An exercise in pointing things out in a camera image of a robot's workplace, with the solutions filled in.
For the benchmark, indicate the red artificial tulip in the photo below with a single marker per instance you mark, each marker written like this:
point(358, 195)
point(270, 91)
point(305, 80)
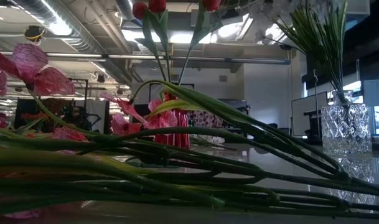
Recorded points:
point(157, 4)
point(211, 3)
point(139, 9)

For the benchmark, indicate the pink artificial flower spray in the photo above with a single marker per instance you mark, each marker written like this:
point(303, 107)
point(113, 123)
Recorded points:
point(69, 134)
point(30, 62)

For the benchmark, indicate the clear cut glass vase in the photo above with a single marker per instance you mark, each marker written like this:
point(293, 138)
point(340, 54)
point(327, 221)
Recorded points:
point(346, 130)

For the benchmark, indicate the background black robot arm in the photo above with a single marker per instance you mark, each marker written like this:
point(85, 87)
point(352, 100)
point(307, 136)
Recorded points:
point(94, 117)

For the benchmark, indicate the red glass vase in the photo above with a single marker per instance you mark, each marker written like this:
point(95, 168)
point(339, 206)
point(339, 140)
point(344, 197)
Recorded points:
point(176, 141)

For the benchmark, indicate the pink patterned fabric panel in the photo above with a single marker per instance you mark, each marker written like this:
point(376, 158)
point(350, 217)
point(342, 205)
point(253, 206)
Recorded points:
point(208, 119)

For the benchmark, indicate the black shelf cabinet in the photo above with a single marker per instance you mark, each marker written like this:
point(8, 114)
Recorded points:
point(239, 105)

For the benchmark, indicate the horizontal ceiling pipe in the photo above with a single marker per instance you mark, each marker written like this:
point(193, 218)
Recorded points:
point(239, 59)

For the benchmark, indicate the ceiling light panel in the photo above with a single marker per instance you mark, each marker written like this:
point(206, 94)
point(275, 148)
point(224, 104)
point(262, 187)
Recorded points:
point(180, 37)

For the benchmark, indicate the white curtain panel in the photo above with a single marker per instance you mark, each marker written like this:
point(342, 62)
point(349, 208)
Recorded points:
point(97, 107)

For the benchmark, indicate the person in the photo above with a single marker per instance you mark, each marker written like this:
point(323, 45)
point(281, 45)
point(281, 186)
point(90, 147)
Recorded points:
point(77, 115)

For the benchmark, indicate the white board panel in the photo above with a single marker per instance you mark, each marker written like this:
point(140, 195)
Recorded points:
point(307, 112)

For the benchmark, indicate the black equipment stand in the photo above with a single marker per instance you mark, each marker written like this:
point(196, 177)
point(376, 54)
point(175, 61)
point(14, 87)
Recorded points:
point(313, 124)

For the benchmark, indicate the background red flower bunch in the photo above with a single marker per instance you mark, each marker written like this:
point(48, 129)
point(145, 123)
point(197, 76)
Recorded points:
point(33, 116)

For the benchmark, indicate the black partition panel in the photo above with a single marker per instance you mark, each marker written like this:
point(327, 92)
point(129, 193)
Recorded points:
point(22, 109)

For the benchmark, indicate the black yellow ceiling reel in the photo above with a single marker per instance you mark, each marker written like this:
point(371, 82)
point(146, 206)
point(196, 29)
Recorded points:
point(34, 32)

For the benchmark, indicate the black ceiling camera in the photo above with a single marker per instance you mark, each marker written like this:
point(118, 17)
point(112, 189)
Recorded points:
point(285, 47)

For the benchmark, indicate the silver round ceiling duct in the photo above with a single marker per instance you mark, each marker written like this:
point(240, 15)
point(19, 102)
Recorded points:
point(83, 40)

